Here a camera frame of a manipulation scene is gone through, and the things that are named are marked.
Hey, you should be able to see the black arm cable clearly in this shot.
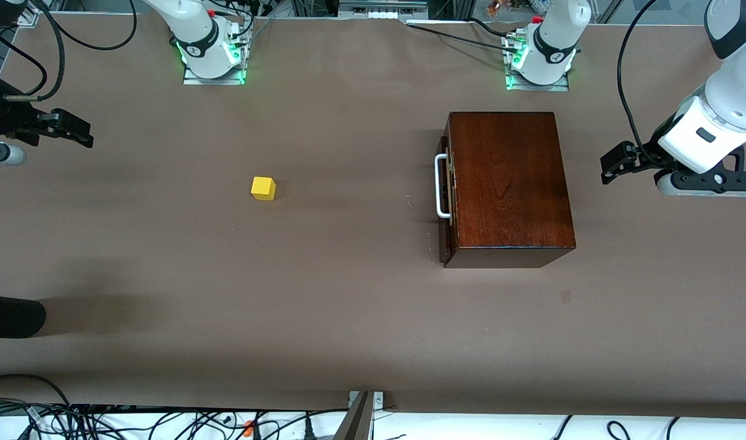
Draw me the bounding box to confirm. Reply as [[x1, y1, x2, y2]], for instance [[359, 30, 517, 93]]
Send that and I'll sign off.
[[616, 0, 662, 161], [0, 0, 66, 101]]

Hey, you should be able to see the black arched cable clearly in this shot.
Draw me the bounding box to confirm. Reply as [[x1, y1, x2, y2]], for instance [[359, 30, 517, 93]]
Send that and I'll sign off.
[[0, 374, 73, 409]]

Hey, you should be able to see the grey metal strut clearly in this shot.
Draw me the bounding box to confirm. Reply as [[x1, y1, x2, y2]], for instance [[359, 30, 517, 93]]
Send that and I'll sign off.
[[333, 391, 375, 440]]

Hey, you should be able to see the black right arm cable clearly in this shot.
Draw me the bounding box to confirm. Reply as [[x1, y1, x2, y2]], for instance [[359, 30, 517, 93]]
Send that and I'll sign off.
[[0, 0, 66, 101]]

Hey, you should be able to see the black rounded object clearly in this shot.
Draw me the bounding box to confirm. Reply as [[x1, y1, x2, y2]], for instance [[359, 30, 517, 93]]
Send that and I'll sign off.
[[0, 294, 47, 339]]

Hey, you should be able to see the large table cover sheet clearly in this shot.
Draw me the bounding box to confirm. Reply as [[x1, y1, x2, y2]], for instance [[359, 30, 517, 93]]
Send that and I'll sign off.
[[0, 13, 746, 419]]

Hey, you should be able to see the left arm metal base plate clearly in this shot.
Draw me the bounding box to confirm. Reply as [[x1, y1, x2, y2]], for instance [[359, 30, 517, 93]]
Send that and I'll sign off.
[[504, 34, 570, 92]]

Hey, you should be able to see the black hanging loop cable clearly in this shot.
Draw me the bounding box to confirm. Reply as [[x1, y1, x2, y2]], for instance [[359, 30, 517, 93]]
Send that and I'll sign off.
[[52, 0, 137, 51]]

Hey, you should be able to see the grey metal rail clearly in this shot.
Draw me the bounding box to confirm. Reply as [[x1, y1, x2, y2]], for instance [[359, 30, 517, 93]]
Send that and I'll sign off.
[[338, 0, 428, 19]]

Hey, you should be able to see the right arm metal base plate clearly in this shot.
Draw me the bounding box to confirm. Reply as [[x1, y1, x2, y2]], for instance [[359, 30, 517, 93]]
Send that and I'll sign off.
[[182, 24, 247, 86]]

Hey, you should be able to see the black cable on table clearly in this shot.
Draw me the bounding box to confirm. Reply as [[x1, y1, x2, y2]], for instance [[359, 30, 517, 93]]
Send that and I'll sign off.
[[405, 23, 523, 54]]

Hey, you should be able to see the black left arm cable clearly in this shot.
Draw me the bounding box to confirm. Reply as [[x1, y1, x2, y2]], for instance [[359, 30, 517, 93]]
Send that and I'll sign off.
[[616, 0, 662, 161]]

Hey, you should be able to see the dark wooden cabinet box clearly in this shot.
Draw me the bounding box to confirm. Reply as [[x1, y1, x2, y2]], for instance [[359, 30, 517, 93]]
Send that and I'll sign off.
[[443, 111, 577, 269]]

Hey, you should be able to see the wooden drawer with white handle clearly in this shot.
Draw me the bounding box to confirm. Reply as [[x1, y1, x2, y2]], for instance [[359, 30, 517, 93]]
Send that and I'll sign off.
[[434, 136, 454, 263]]

